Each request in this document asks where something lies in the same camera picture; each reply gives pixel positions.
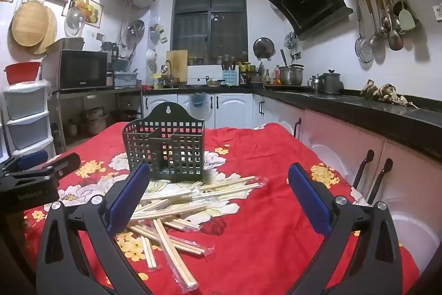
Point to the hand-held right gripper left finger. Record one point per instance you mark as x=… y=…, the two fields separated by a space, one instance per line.
x=129 y=191

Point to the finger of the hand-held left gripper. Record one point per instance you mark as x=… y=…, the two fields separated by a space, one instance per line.
x=65 y=162
x=32 y=159

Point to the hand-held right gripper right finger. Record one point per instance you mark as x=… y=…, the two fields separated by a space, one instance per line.
x=309 y=198

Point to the pile of chopsticks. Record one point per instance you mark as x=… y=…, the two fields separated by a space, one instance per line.
x=172 y=210

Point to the dark green utensil holder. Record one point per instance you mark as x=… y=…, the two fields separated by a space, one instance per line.
x=179 y=146

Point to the hanging kitchen utensils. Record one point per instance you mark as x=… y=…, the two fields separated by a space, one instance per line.
x=396 y=42

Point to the red floral tablecloth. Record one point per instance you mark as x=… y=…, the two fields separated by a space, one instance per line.
x=259 y=212

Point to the plastic drawer unit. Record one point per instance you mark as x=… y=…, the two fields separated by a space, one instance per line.
x=26 y=101

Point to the metal storage rack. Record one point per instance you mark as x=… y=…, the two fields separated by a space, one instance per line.
x=89 y=91

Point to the red plastic basin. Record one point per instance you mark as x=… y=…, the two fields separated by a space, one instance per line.
x=22 y=73

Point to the black microwave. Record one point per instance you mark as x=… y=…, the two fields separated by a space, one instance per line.
x=79 y=68

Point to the black kitchen countertop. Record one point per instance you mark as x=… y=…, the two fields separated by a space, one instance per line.
x=380 y=115

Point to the yellow container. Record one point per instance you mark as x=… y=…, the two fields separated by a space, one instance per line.
x=159 y=82

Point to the blue plastic bag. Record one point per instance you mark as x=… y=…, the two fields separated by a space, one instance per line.
x=198 y=100

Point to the small steel kettle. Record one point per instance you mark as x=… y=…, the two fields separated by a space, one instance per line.
x=315 y=83

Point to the stove tray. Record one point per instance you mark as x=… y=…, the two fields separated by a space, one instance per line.
x=272 y=86

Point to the large steel kettle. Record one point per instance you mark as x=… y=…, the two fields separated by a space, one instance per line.
x=332 y=82

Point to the blender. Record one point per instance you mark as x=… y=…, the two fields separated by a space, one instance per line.
x=109 y=51

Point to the steel stock pot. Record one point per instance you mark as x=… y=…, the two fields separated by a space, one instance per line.
x=291 y=75

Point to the round wooden board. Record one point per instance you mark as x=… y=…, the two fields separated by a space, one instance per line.
x=51 y=32

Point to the row of condiment bottles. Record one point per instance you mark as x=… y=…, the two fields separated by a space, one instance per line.
x=266 y=77

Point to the pile of ginger roots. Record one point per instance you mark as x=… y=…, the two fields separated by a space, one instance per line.
x=383 y=93

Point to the wooden cutting board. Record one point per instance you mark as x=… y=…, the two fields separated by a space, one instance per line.
x=178 y=65

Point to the metal faucet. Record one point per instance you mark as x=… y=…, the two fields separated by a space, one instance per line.
x=168 y=61

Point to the round bamboo tray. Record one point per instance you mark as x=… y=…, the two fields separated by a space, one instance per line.
x=29 y=23

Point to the small bowl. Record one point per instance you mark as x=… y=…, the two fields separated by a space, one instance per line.
x=213 y=83

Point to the hanging white cup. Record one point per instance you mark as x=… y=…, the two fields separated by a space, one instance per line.
x=151 y=54

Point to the white rectangular box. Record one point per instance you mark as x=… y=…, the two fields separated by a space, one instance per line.
x=203 y=73

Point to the glass pot lid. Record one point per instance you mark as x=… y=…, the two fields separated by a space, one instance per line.
x=74 y=22

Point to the pot ladle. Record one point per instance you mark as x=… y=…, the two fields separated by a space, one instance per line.
x=283 y=56

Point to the hanging steel bowl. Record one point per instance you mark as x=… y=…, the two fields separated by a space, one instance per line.
x=135 y=29

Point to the framed fruit picture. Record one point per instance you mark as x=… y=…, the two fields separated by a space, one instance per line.
x=90 y=10

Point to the hanging dark pot lid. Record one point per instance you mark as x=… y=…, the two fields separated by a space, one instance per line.
x=263 y=47

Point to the hanging plastic bags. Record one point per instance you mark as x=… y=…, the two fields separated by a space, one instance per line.
x=159 y=34

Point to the hanging small kitchen tools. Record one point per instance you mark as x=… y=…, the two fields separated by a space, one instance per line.
x=290 y=41

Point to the mesh strainer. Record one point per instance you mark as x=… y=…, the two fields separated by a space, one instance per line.
x=364 y=49

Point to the row of windowsill jars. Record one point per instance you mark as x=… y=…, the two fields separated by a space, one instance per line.
x=221 y=60

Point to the slotted metal skimmer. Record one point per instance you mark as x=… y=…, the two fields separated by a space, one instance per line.
x=378 y=51

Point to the dark window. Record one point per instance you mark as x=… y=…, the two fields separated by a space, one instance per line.
x=207 y=22

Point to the metal spoon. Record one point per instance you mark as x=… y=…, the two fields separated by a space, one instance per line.
x=384 y=27

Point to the green spatula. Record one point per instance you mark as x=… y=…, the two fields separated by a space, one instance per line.
x=406 y=20

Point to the black spoon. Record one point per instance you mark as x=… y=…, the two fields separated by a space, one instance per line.
x=400 y=6

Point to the wall socket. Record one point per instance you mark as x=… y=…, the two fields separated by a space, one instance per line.
x=438 y=12

